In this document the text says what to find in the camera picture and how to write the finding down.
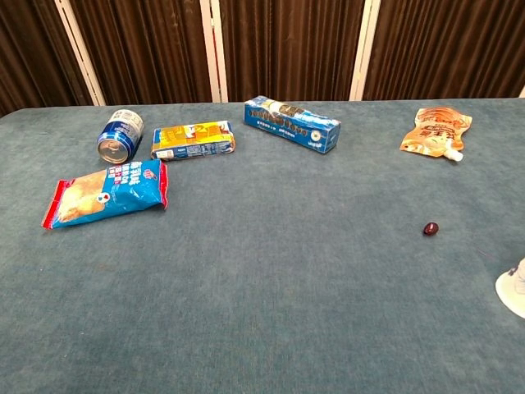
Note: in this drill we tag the yellow biscuit packet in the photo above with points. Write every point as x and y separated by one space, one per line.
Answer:
193 140

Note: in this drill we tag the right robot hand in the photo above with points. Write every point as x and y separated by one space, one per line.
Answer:
521 274

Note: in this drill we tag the small purple bead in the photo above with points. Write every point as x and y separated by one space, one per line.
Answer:
430 229

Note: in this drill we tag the white partition frame post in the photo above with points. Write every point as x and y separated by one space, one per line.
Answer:
80 51
365 50
214 51

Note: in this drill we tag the brown pleated curtain panel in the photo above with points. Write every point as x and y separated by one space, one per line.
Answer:
448 49
33 53
290 50
143 51

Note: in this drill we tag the blue and white drink can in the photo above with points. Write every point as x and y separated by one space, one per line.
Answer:
119 136

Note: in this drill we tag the orange spouted drink pouch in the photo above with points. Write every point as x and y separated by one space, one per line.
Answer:
435 131

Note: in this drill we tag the long blue cardboard box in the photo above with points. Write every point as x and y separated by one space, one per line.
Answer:
292 123

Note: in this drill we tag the blue snack bag red edges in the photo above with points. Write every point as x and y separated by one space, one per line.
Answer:
107 194

